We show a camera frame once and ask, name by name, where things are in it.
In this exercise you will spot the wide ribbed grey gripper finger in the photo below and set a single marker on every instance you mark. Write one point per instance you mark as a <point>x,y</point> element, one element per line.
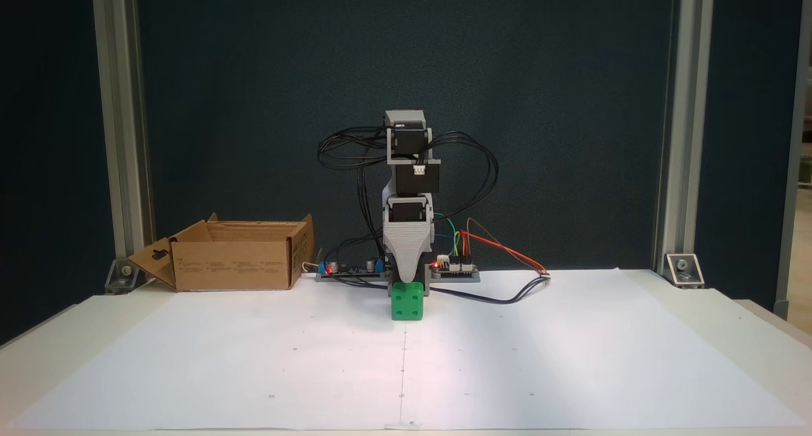
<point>409,252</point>

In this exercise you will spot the green die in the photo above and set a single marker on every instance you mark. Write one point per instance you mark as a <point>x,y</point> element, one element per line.
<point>406,303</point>

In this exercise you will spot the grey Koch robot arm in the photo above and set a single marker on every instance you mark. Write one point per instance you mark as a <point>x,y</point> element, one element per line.
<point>406,118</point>

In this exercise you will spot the circuit board with blue terminals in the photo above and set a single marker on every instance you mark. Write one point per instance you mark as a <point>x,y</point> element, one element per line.
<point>352,272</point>

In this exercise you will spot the brown cardboard box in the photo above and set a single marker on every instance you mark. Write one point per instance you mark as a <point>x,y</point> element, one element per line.
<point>235,264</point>

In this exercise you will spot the metal corner bracket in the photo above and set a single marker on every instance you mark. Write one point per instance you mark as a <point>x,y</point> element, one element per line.
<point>124,276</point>
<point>684,270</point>

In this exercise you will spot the aluminium frame post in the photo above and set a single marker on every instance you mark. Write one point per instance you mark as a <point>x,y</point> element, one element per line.
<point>793,169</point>
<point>685,138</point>
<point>124,138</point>

